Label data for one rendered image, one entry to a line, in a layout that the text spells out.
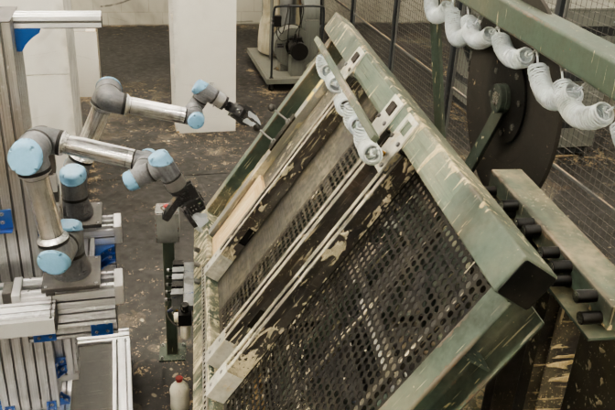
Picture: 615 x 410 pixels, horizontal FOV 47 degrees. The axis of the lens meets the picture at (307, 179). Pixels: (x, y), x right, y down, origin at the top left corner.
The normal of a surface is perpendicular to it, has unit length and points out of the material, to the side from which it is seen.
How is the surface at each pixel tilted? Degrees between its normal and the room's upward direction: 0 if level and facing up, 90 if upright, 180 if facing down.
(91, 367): 0
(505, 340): 56
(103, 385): 0
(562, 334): 90
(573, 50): 90
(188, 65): 90
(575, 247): 0
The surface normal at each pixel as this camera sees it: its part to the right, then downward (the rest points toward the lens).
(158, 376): 0.05, -0.90
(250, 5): 0.24, 0.43
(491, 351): -0.79, -0.47
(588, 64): -0.99, 0.02
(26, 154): 0.00, 0.31
